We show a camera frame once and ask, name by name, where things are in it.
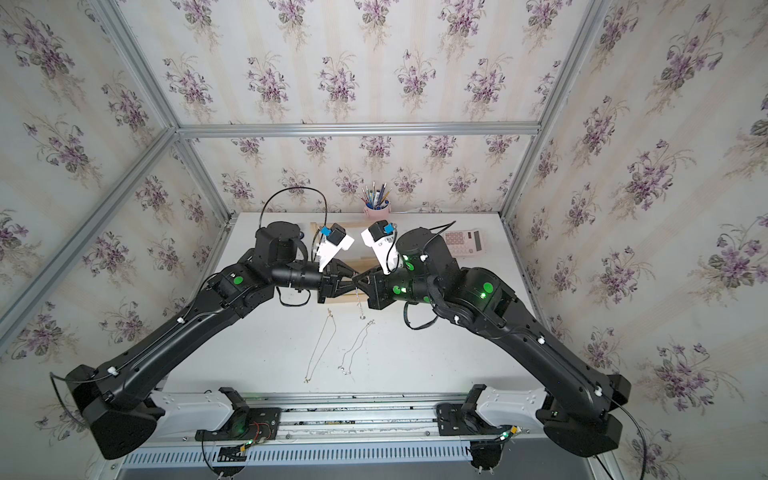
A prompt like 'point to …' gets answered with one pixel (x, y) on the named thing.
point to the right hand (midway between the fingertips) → (359, 283)
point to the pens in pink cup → (375, 199)
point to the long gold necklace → (322, 344)
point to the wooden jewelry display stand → (342, 297)
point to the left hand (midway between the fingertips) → (368, 285)
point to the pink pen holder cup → (377, 214)
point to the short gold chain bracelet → (362, 316)
